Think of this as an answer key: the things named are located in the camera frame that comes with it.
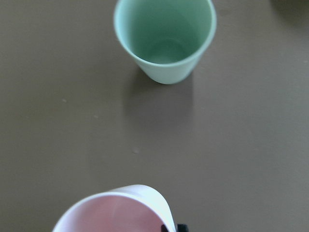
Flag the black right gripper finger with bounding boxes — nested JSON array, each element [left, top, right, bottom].
[[177, 224, 189, 232]]

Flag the pink plastic cup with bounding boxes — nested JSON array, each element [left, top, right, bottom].
[[53, 185, 177, 232]]

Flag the green plastic cup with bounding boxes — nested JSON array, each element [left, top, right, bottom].
[[113, 0, 217, 85]]

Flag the green bowl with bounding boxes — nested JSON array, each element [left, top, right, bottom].
[[270, 0, 309, 24]]

